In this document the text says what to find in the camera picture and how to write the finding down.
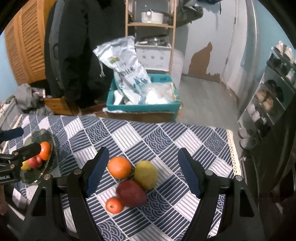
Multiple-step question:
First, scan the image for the red apple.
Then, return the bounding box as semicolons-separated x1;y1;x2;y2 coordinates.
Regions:
28;155;43;169

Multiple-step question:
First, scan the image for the yellow-green mango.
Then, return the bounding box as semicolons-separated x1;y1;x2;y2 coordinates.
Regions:
134;160;158;191

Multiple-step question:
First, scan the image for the orange on table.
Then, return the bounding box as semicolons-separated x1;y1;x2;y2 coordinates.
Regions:
107;156;132;180

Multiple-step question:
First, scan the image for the yellow-green pear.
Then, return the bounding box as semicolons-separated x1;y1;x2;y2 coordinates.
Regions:
21;160;31;171

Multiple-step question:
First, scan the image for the wooden louvred cabinet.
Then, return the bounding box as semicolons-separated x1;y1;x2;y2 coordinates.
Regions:
4;0;55;86

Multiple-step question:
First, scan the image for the shoe rack with shoes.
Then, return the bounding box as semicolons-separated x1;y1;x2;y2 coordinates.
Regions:
238;41;295;151

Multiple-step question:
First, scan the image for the dark red mango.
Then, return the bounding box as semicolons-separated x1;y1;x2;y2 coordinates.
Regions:
116;180;147;207

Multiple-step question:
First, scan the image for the blue white patterned tablecloth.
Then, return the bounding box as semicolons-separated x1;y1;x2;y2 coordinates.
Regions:
3;114;240;240

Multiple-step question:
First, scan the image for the grey printed tote bag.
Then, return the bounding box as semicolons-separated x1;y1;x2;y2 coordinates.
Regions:
0;95;23;131

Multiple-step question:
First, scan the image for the white patterned storage box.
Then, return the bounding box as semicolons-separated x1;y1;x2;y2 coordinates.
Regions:
135;42;171;72

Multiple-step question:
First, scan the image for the black hanging coat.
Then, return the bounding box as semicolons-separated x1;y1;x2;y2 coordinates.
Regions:
44;1;125;109

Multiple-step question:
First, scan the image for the wooden shelf rack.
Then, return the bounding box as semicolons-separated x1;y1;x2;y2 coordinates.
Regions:
125;1;178;74

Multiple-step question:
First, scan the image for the white pot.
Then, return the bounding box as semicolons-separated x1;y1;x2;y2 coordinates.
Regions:
141;10;164;24

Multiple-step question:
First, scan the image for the grey crumpled clothing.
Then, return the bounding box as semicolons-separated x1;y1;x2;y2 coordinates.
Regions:
14;83;54;116

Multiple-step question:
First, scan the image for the clear glass bowl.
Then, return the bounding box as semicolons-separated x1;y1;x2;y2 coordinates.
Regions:
20;129;57;185

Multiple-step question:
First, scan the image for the teal storage box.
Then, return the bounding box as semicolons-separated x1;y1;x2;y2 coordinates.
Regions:
106;73;181;121

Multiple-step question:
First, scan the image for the white printed plastic sack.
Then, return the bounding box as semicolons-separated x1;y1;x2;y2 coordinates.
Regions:
93;36;151;105

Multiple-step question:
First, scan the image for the person's right hand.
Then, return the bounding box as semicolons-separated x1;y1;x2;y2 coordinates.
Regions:
0;186;9;215

